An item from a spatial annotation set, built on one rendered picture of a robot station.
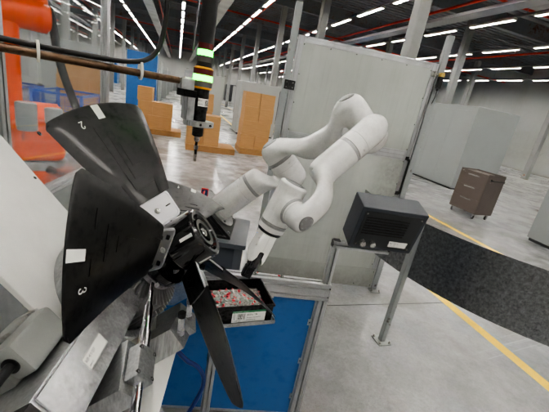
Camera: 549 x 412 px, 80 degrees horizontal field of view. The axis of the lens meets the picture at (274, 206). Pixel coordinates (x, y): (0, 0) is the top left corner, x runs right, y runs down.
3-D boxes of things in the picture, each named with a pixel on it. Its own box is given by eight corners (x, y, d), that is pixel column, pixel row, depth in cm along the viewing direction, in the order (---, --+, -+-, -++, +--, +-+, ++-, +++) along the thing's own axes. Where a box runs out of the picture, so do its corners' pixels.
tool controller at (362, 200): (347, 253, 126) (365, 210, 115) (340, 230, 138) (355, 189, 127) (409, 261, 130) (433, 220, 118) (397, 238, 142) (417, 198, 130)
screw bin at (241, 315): (209, 327, 105) (212, 309, 103) (202, 296, 119) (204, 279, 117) (272, 321, 113) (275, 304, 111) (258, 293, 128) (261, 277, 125)
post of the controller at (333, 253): (323, 284, 133) (334, 240, 127) (321, 279, 136) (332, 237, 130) (330, 284, 133) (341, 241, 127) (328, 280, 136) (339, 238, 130)
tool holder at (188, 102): (182, 126, 70) (186, 78, 67) (169, 120, 75) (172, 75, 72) (218, 129, 76) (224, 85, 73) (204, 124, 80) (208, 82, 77)
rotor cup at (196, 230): (137, 270, 65) (191, 239, 64) (136, 220, 75) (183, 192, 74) (181, 295, 76) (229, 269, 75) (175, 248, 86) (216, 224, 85)
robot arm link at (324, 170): (380, 174, 95) (301, 242, 91) (343, 154, 106) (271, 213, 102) (374, 152, 88) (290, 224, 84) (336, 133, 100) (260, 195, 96)
